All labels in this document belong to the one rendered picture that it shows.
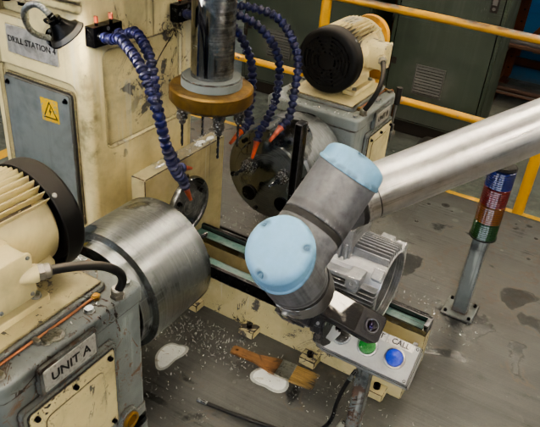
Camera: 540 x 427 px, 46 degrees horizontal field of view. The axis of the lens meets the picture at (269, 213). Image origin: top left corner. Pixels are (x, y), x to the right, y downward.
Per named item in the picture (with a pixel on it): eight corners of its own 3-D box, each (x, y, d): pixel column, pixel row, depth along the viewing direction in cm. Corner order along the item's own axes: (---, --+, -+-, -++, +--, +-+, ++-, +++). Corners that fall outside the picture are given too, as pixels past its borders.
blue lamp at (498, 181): (481, 186, 141) (487, 169, 138) (488, 176, 145) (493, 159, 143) (508, 195, 138) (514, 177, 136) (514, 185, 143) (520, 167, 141)
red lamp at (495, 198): (475, 203, 143) (481, 186, 141) (483, 193, 148) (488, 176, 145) (503, 213, 141) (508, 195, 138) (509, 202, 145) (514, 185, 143)
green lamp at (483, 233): (466, 236, 148) (471, 220, 146) (473, 225, 152) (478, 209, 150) (492, 246, 145) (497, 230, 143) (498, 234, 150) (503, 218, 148)
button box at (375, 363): (320, 350, 116) (314, 343, 111) (336, 315, 118) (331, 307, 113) (408, 391, 109) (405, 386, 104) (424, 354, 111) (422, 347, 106)
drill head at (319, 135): (208, 213, 169) (211, 128, 156) (284, 160, 199) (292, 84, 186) (289, 246, 159) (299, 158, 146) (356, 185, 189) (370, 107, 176)
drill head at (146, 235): (1, 361, 119) (-20, 252, 106) (132, 268, 146) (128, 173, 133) (100, 422, 109) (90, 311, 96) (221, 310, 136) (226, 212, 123)
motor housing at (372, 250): (280, 307, 138) (288, 235, 128) (320, 266, 152) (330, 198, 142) (364, 346, 130) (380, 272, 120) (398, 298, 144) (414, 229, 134)
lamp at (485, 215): (471, 220, 146) (475, 203, 143) (478, 209, 150) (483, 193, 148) (497, 230, 143) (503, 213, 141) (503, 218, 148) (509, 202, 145)
